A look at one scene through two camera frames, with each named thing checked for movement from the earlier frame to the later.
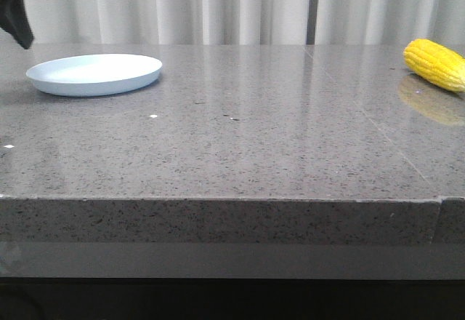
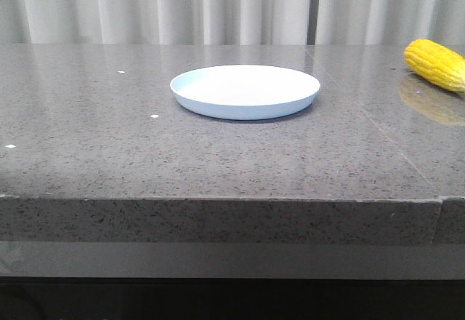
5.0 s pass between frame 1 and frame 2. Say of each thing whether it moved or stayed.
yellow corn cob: stayed
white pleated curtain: stayed
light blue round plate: moved
